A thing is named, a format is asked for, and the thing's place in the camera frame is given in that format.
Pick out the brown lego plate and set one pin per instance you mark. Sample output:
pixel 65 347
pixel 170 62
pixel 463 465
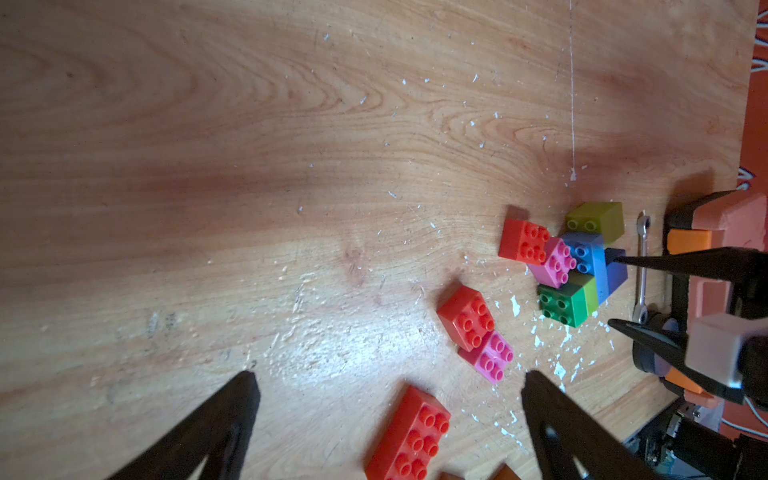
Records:
pixel 449 476
pixel 505 472

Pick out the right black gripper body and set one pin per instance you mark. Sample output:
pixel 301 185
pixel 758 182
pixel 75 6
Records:
pixel 749 302

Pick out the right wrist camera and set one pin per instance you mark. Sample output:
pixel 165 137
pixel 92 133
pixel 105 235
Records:
pixel 715 342

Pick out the long red lego brick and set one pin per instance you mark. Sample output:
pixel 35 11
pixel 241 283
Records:
pixel 412 438

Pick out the dark green lego brick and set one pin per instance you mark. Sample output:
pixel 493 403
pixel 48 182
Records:
pixel 567 305

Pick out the orange tool case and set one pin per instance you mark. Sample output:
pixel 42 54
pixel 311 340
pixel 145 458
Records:
pixel 721 219

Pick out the lime lego brick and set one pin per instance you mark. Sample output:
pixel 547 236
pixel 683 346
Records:
pixel 589 285

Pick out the brown lego plate left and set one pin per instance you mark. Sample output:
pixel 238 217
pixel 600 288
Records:
pixel 449 476

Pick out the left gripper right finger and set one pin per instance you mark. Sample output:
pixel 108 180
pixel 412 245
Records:
pixel 566 439

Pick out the brown lego plate right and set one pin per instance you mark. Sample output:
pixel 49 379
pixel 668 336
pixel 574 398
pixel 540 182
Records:
pixel 505 472

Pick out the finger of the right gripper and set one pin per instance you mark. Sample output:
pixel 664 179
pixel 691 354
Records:
pixel 671 347
pixel 726 263

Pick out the lime lego brick lone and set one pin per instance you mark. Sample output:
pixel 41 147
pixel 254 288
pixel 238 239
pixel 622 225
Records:
pixel 603 218

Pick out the pink lego brick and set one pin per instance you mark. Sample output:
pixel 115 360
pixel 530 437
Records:
pixel 554 272
pixel 491 357

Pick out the light blue long lego brick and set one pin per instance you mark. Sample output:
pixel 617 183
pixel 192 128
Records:
pixel 616 272

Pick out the dark blue lego brick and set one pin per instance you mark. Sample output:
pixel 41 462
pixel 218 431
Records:
pixel 589 251

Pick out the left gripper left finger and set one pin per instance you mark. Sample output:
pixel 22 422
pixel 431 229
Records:
pixel 213 438

